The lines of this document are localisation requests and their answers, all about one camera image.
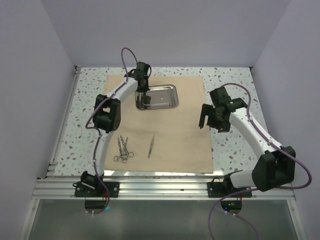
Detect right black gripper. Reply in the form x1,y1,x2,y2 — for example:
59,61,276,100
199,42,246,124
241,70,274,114
199,103,231,133

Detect steel instrument tray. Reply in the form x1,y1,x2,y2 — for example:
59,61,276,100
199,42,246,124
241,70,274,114
135,84,179,110

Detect beige cloth wrap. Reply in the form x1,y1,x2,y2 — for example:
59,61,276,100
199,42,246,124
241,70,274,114
104,76,214,174

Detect steel tweezers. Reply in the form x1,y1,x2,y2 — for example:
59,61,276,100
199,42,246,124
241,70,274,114
147,134,155,159
138,92,160,109

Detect steel forceps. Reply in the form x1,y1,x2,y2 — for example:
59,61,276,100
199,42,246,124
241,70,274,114
120,136,134,158

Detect steel surgical scissors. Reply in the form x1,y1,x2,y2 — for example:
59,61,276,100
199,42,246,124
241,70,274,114
113,136,128,163

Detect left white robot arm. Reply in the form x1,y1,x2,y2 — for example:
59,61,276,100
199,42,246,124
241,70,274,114
80,64,151,197

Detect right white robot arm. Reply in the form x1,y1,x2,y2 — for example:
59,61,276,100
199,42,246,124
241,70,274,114
198,98,296,197

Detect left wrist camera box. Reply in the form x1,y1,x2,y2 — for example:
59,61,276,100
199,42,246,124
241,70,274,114
136,61,152,77

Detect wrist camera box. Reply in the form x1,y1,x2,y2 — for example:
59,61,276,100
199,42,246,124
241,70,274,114
136,61,152,77
209,86,231,106

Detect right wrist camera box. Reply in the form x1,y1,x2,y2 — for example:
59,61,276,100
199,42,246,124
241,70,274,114
209,86,231,106

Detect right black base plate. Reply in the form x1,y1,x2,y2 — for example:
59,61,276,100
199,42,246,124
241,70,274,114
206,177,251,198

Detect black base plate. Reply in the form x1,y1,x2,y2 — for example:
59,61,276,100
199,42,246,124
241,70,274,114
206,177,251,198
72,174,120,198

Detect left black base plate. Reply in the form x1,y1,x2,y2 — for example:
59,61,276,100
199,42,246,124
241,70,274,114
72,174,120,198

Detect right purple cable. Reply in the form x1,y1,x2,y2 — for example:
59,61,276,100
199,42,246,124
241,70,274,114
207,83,313,240

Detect aluminium front rail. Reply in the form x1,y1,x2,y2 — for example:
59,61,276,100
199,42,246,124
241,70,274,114
31,176,296,201

